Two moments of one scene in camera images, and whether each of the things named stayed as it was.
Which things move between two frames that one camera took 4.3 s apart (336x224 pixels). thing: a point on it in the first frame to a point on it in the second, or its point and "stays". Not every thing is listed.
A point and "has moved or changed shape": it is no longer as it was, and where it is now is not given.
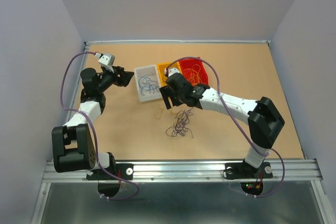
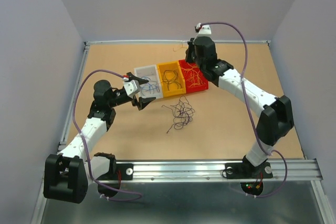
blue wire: x=145 y=83 stays
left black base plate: x=123 y=171 stays
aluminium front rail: x=190 y=171 stays
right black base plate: x=242 y=170 stays
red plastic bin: x=193 y=71 stays
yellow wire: x=160 y=113 to x=182 y=47
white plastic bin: x=148 y=83 stays
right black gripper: x=166 y=91 to x=189 y=57
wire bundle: x=180 y=127 has moved or changed shape
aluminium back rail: x=177 y=42 stays
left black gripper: x=125 y=76 to x=143 y=102
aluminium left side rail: x=77 y=83 stays
